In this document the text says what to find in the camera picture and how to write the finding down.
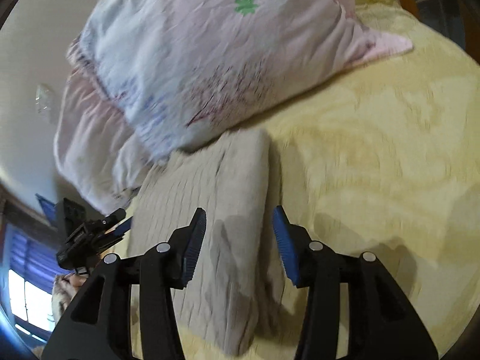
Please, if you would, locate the beige cable-knit sweater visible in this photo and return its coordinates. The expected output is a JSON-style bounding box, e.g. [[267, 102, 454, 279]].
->
[[128, 128, 285, 359]]

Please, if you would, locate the person's left hand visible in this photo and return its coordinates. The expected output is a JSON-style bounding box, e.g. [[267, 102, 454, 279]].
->
[[51, 273, 87, 324]]

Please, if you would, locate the blue curtained window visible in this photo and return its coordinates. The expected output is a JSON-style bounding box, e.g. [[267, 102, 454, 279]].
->
[[1, 192, 65, 348]]

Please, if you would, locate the lower pink floral pillow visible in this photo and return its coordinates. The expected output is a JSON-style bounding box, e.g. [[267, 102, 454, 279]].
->
[[54, 39, 152, 214]]

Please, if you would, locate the yellow floral bed sheet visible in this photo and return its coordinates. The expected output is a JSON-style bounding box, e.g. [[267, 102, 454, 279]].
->
[[250, 0, 479, 359]]

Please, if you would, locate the upper floral white pillow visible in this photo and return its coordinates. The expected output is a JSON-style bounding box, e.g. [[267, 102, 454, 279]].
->
[[70, 0, 413, 160]]

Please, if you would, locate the white wall switch plate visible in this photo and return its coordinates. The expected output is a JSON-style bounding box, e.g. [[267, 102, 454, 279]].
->
[[35, 84, 56, 124]]

